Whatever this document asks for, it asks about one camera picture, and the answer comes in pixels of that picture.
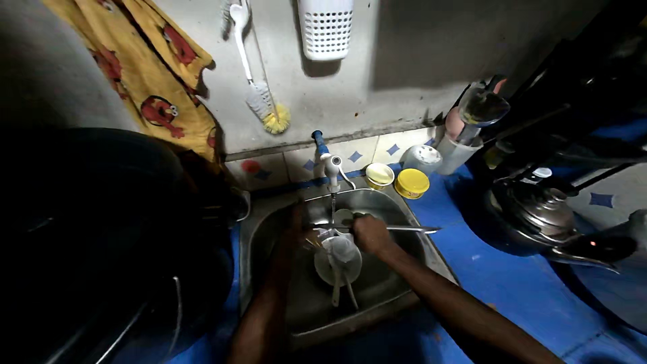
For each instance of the person's right hand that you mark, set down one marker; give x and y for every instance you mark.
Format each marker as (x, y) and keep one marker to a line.
(372, 235)

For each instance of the person's left hand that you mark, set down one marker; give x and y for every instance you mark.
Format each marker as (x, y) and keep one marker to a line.
(299, 222)

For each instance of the person's right fingers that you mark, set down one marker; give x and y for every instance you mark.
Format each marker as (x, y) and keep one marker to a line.
(358, 230)

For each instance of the person's left fingers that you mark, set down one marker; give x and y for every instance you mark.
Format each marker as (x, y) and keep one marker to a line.
(299, 210)

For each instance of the long metal knife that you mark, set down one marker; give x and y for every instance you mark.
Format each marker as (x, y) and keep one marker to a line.
(410, 229)

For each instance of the person's left forearm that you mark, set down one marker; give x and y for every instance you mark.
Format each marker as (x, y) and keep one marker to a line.
(265, 308)

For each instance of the person's right forearm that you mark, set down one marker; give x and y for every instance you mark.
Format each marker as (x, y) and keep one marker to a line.
(455, 301)

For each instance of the pale green round dish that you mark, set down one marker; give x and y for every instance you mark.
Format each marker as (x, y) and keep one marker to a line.
(343, 217)

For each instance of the translucent plastic cup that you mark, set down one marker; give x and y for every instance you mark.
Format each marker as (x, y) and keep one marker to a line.
(342, 248)

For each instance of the round pale plate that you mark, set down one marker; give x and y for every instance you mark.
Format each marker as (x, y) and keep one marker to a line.
(324, 272)

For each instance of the white faucet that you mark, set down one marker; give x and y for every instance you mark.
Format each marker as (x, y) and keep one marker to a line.
(332, 168)

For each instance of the metal mug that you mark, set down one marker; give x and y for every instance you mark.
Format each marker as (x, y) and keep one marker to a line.
(242, 205)

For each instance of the open yellow tub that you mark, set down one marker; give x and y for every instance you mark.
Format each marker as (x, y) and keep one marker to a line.
(379, 177)

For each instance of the stainless steel sink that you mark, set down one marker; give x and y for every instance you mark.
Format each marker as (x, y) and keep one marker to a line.
(379, 293)

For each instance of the blue pipe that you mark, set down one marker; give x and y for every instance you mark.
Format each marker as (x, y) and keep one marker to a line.
(319, 142)

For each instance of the yellow tub with lid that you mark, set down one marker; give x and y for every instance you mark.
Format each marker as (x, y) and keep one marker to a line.
(412, 183)

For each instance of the bottle brush with yellow tip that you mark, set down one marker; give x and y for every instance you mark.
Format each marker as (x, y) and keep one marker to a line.
(275, 120)

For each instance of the translucent white spotted container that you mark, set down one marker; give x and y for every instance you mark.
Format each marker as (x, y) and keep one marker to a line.
(422, 158)

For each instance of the translucent utensil holder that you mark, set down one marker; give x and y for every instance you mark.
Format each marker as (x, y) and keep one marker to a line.
(454, 153)

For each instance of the pink plastic utensil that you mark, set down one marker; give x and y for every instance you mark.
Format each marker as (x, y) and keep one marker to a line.
(454, 124)

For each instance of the large metal ladle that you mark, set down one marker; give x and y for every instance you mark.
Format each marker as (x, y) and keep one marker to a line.
(482, 107)

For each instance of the yellow cloth with red characters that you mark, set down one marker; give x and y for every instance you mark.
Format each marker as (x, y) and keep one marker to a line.
(160, 96)

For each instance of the white perforated plastic basket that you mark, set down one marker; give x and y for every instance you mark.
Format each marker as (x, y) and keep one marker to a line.
(327, 33)

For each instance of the metal pot with lid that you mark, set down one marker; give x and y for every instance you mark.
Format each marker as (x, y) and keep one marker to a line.
(541, 217)

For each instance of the small bottle with white cap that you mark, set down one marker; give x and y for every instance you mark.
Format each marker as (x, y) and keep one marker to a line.
(539, 175)

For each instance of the large black barrel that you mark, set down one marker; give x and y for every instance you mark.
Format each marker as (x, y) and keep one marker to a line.
(96, 217)

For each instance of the black stove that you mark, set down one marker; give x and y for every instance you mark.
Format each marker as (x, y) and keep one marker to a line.
(586, 91)

